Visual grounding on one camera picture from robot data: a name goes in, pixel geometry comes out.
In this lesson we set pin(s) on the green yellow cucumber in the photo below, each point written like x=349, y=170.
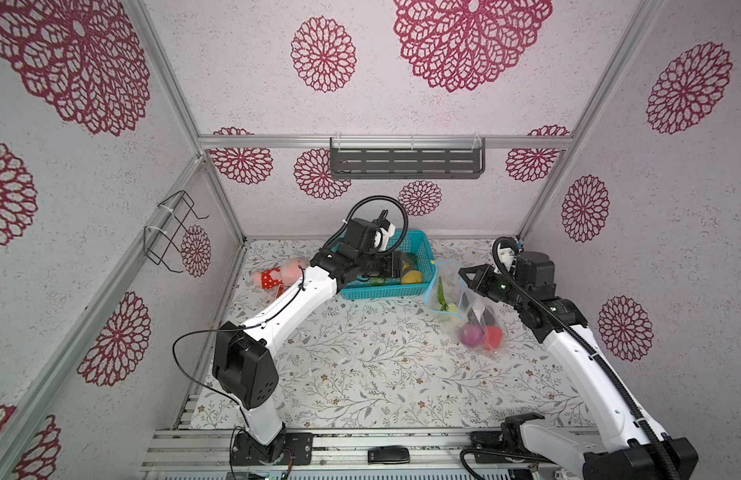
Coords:
x=408, y=262

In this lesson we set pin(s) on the yellow green potato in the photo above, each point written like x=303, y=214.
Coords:
x=412, y=277

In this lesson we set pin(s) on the white radish with leaves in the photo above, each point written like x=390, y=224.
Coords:
x=448, y=295

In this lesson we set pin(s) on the dark eggplant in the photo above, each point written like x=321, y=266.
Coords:
x=483, y=315

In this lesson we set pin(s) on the teal plastic basket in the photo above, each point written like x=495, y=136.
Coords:
x=387, y=273

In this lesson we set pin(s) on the small black device on rail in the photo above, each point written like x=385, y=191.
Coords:
x=388, y=455

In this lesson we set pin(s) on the clear zip top bag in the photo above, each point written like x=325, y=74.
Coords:
x=452, y=326

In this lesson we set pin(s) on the black wire wall rack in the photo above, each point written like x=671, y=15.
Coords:
x=179, y=243

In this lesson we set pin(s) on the red card pack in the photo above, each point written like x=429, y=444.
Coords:
x=281, y=291

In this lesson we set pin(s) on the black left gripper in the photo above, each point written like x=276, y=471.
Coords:
x=392, y=266

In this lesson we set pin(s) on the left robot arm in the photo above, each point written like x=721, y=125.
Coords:
x=244, y=354

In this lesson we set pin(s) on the grey wall shelf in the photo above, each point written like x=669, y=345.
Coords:
x=408, y=163

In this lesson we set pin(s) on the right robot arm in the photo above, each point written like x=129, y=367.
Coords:
x=628, y=443

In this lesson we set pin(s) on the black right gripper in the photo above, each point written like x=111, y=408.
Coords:
x=485, y=273

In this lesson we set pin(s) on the purple onion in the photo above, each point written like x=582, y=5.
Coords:
x=471, y=335

